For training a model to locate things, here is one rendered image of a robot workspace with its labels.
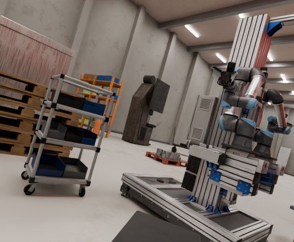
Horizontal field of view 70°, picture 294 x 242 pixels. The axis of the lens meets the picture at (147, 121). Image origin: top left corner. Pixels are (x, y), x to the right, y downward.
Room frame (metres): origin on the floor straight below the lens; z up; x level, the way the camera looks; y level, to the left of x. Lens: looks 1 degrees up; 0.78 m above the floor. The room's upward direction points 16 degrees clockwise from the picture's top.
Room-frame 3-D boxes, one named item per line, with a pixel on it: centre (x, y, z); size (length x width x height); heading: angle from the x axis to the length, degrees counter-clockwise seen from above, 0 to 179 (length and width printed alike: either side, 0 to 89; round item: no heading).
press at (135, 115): (8.44, 0.11, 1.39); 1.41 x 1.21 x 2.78; 133
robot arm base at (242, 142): (1.62, -0.76, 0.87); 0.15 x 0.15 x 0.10
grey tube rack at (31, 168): (1.94, 0.66, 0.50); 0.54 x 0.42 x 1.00; 126
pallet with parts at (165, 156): (5.73, -0.85, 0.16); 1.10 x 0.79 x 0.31; 134
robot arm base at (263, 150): (1.96, -1.12, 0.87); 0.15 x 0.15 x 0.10
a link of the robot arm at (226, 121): (1.70, -0.65, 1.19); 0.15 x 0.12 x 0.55; 58
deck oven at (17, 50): (5.20, 3.29, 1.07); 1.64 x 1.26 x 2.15; 134
